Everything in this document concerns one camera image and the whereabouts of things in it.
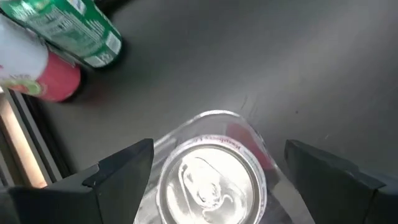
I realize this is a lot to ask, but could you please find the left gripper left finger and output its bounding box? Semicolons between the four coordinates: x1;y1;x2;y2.
7;138;155;224

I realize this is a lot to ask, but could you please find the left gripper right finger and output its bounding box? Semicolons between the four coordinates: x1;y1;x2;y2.
284;139;398;224

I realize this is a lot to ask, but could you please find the red and white soda can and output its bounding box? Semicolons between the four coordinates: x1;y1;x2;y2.
0;14;82;103
156;123;276;224

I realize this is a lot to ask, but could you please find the clear plastic bin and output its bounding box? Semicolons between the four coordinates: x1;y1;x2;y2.
133;109;317;224

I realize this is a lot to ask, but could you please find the green Sprite soda can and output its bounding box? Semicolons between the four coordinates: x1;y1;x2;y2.
0;0;123;69

